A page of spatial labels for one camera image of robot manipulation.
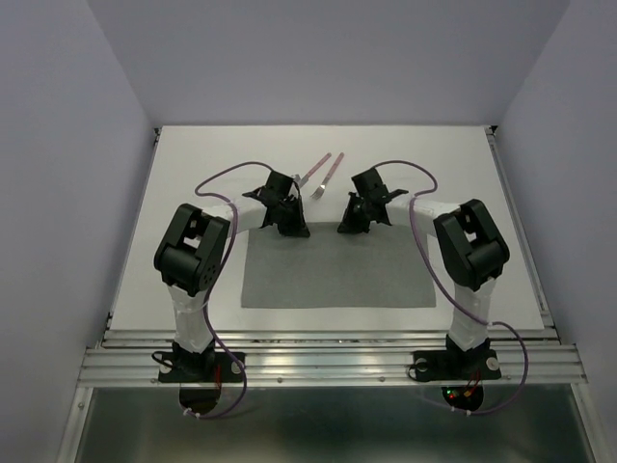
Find grey cloth napkin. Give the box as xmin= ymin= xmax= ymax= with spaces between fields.
xmin=241 ymin=223 xmax=436 ymax=309

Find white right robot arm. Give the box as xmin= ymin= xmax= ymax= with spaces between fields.
xmin=337 ymin=161 xmax=510 ymax=376

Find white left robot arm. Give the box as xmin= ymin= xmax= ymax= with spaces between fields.
xmin=153 ymin=171 xmax=310 ymax=380

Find pink handled knife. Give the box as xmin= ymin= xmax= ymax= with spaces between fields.
xmin=295 ymin=152 xmax=332 ymax=189

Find pink handled fork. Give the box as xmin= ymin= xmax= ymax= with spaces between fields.
xmin=309 ymin=152 xmax=345 ymax=201

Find aluminium mounting rail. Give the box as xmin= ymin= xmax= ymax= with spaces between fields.
xmin=78 ymin=327 xmax=587 ymax=388

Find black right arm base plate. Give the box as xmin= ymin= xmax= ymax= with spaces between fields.
xmin=406 ymin=348 xmax=502 ymax=383

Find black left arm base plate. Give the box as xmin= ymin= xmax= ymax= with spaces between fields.
xmin=151 ymin=349 xmax=243 ymax=384

